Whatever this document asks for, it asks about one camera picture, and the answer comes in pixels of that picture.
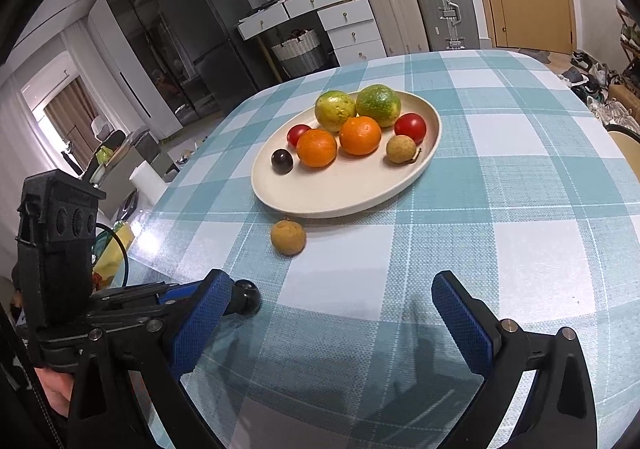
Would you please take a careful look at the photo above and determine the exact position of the dark purple plum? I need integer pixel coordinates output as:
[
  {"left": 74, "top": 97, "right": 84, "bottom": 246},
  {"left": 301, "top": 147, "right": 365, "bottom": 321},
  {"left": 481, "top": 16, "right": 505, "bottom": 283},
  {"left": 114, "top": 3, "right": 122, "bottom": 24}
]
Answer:
[{"left": 224, "top": 279, "right": 262, "bottom": 317}]

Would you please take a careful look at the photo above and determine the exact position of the round brown longan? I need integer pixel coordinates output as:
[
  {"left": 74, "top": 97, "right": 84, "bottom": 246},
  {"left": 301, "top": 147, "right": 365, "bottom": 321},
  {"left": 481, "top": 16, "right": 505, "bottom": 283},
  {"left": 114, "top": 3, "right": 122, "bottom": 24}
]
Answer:
[{"left": 270, "top": 220, "right": 307, "bottom": 256}]

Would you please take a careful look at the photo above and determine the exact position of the brown longan with stem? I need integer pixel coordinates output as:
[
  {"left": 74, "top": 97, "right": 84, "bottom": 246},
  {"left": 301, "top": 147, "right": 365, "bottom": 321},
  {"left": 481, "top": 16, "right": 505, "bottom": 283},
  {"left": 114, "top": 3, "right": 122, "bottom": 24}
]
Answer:
[{"left": 386, "top": 135, "right": 421, "bottom": 165}]

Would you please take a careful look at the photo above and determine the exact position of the person's left hand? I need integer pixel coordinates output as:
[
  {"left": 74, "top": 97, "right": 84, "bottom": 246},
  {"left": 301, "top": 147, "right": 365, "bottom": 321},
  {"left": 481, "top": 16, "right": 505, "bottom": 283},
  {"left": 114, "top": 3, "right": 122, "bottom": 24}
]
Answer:
[{"left": 35, "top": 368, "right": 74, "bottom": 417}]

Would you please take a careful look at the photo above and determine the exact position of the yellow plastic bag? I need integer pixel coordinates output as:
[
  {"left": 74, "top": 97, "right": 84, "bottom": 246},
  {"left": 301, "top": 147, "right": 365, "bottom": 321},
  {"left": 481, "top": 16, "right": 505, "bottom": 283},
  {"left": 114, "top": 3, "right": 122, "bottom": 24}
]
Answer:
[{"left": 91, "top": 221, "right": 134, "bottom": 291}]

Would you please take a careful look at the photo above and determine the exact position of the white paper roll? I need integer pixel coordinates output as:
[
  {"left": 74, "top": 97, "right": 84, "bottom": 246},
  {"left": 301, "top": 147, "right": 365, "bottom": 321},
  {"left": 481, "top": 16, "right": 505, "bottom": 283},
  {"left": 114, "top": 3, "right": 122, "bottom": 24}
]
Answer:
[{"left": 129, "top": 161, "right": 168, "bottom": 205}]

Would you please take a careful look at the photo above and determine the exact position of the teal plaid tablecloth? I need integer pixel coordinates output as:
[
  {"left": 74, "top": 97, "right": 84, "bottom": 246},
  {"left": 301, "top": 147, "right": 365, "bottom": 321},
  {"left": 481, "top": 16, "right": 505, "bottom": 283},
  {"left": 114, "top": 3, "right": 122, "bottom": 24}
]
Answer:
[{"left": 129, "top": 50, "right": 639, "bottom": 448}]

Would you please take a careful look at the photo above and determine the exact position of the small dark plum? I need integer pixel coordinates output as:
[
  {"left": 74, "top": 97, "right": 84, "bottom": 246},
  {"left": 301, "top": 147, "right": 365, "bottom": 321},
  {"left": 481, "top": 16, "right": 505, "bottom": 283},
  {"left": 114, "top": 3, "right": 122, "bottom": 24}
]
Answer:
[{"left": 271, "top": 149, "right": 294, "bottom": 175}]

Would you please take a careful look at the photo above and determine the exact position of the small red tomato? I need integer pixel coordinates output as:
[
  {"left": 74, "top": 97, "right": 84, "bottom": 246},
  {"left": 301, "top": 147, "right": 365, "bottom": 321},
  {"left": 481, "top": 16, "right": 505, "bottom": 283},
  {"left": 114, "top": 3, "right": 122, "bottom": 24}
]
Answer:
[{"left": 286, "top": 124, "right": 310, "bottom": 149}]

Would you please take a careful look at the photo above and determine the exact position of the cream oval plate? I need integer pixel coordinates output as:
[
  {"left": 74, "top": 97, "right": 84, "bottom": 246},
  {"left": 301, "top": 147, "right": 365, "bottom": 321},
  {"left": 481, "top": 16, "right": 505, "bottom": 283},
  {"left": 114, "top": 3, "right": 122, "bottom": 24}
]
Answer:
[{"left": 250, "top": 91, "right": 442, "bottom": 218}]

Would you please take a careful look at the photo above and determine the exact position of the left orange mandarin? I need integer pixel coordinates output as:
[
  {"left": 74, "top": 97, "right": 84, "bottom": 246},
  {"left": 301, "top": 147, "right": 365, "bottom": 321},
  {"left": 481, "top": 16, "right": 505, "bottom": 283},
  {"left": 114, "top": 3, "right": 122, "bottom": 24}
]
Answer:
[{"left": 296, "top": 129, "right": 337, "bottom": 168}]

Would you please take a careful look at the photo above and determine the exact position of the orange mandarin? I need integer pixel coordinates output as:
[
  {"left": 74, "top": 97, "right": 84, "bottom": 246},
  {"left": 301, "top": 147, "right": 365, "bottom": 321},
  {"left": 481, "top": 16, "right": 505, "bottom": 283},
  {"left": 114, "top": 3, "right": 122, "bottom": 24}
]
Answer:
[
  {"left": 338, "top": 116, "right": 382, "bottom": 156},
  {"left": 296, "top": 129, "right": 337, "bottom": 168}
]

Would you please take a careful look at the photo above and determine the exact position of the right orange mandarin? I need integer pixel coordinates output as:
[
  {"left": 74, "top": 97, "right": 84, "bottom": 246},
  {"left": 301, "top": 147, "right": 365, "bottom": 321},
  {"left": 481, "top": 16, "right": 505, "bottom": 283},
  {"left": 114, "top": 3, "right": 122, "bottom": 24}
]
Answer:
[{"left": 338, "top": 116, "right": 382, "bottom": 156}]

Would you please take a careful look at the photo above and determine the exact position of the dark glass cabinet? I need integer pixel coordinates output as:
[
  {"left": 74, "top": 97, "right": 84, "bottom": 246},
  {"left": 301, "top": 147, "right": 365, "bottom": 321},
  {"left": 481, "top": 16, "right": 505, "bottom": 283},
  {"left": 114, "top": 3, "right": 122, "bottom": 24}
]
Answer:
[{"left": 105, "top": 0, "right": 220, "bottom": 137}]

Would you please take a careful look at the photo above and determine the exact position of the yellow-green citrus fruit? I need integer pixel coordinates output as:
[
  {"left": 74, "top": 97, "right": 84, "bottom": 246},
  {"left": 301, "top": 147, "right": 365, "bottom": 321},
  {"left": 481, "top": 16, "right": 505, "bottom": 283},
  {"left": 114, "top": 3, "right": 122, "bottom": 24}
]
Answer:
[{"left": 314, "top": 90, "right": 357, "bottom": 132}]

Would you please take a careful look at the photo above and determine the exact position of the round stool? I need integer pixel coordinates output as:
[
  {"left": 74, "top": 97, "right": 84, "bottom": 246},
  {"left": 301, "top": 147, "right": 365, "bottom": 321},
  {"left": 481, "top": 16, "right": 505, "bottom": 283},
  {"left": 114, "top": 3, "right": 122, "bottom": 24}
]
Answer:
[{"left": 605, "top": 124, "right": 640, "bottom": 180}]

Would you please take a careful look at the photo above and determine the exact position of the black refrigerator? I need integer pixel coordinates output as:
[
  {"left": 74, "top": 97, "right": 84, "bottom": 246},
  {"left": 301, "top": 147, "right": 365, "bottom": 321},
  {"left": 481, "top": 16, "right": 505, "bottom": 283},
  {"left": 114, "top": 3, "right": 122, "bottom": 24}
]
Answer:
[{"left": 160, "top": 0, "right": 277, "bottom": 113}]

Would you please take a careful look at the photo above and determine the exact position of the green citrus fruit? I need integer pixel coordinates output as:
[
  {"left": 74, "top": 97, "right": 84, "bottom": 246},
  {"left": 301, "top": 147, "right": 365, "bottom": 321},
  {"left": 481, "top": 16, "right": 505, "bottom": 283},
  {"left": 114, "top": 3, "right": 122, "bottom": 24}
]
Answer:
[{"left": 356, "top": 84, "right": 401, "bottom": 128}]

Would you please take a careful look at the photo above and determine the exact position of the woven laundry basket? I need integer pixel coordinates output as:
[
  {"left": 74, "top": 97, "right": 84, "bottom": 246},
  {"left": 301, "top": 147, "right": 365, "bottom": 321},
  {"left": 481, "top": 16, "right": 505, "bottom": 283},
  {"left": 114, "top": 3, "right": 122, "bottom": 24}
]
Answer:
[{"left": 271, "top": 30, "right": 328, "bottom": 78}]

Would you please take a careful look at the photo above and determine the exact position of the white drawer desk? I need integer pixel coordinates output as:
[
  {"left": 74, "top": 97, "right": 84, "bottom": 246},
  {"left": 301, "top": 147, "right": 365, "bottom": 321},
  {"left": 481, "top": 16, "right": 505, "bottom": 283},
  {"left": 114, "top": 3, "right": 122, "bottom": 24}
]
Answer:
[{"left": 238, "top": 0, "right": 386, "bottom": 66}]

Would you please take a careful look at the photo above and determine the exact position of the silver suitcase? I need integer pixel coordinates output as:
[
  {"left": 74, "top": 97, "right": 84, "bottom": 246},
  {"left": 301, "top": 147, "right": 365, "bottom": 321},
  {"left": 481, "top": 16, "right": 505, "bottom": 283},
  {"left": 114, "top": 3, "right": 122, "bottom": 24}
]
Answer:
[{"left": 418, "top": 0, "right": 480, "bottom": 51}]

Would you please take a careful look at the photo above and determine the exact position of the beige suitcase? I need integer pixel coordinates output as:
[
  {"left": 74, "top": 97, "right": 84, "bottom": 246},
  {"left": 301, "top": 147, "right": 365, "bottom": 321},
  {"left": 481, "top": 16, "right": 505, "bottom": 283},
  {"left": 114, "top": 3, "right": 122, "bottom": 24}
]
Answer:
[{"left": 368, "top": 0, "right": 430, "bottom": 56}]

